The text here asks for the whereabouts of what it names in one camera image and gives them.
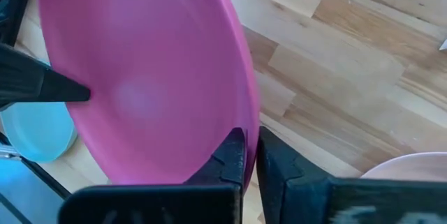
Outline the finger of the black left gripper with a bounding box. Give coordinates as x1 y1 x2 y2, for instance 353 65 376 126
0 42 92 112

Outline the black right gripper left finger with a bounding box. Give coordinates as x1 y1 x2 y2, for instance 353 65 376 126
58 127 247 224

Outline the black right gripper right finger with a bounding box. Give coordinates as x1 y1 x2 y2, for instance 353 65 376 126
256 126 447 224

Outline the teal plate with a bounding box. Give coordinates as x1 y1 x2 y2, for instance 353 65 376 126
0 61 78 164

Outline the magenta plate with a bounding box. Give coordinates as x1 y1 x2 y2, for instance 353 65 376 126
36 0 261 192

